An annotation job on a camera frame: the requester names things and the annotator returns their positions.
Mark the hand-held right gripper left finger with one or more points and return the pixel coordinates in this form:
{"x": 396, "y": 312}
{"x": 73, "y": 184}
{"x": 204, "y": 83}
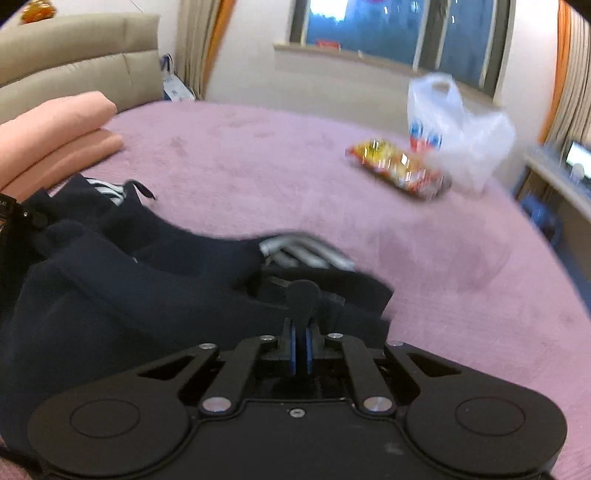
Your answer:
{"x": 292, "y": 350}

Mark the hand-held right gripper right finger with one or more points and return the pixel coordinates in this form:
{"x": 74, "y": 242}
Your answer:
{"x": 308, "y": 350}

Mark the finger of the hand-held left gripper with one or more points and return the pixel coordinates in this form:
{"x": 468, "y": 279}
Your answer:
{"x": 23, "y": 214}

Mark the black hoodie with white stripes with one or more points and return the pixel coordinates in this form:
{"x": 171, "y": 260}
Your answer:
{"x": 115, "y": 286}

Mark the folded pink blanket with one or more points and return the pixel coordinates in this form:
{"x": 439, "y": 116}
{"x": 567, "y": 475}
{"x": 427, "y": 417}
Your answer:
{"x": 60, "y": 129}

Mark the beige bed headboard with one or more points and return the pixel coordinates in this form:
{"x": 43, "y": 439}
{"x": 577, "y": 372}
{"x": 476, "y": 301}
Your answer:
{"x": 69, "y": 55}

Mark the purple bed cover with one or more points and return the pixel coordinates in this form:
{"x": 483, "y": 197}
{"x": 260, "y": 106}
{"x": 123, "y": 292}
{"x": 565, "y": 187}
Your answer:
{"x": 277, "y": 161}

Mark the white and blue paper bag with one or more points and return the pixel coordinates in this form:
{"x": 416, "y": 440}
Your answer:
{"x": 178, "y": 83}

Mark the red and yellow snack packet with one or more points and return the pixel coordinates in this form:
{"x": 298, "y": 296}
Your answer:
{"x": 397, "y": 166}

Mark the orange plush toy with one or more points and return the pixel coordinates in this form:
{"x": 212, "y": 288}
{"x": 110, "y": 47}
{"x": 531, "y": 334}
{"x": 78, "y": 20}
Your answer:
{"x": 39, "y": 8}

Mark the beige and orange curtain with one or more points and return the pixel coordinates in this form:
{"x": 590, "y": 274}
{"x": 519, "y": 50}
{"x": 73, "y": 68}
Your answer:
{"x": 198, "y": 46}
{"x": 570, "y": 69}

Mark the white plastic bag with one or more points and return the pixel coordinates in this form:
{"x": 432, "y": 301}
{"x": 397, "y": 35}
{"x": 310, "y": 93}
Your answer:
{"x": 471, "y": 138}

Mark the blue plastic stool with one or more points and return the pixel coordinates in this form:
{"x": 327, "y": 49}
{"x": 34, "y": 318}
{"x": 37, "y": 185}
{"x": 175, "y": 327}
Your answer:
{"x": 542, "y": 217}

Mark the white windowsill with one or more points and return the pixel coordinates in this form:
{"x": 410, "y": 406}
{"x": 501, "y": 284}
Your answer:
{"x": 360, "y": 60}

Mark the white desk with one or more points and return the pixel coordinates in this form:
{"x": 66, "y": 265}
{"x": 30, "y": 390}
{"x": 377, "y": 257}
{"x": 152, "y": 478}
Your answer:
{"x": 554, "y": 180}

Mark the small red window sticker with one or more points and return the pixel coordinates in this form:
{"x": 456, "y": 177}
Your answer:
{"x": 328, "y": 44}

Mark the dark framed window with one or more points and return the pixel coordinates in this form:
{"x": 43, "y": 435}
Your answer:
{"x": 369, "y": 27}

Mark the small tablet screen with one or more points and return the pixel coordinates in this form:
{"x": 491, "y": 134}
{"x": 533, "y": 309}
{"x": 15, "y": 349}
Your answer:
{"x": 579, "y": 154}

